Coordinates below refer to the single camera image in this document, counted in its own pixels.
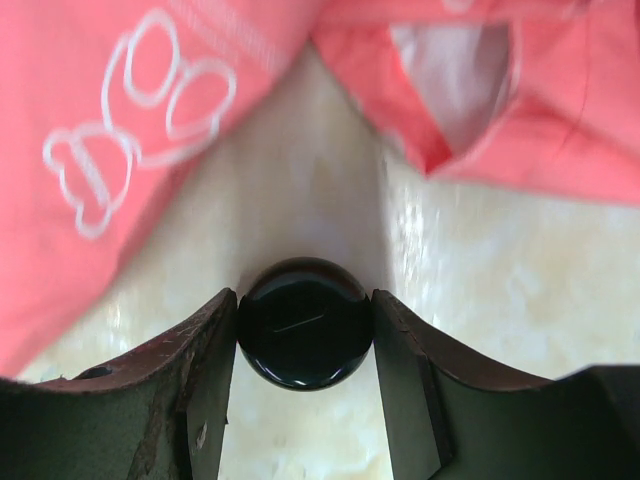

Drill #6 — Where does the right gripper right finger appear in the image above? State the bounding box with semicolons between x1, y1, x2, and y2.
372;290;554;479

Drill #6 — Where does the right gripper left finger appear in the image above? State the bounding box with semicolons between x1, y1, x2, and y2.
34;289;237;479

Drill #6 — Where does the black charging case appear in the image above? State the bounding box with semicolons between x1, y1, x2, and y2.
237;257;374;391

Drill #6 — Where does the pink patterned cloth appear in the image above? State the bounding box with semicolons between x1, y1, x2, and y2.
1;1;639;377

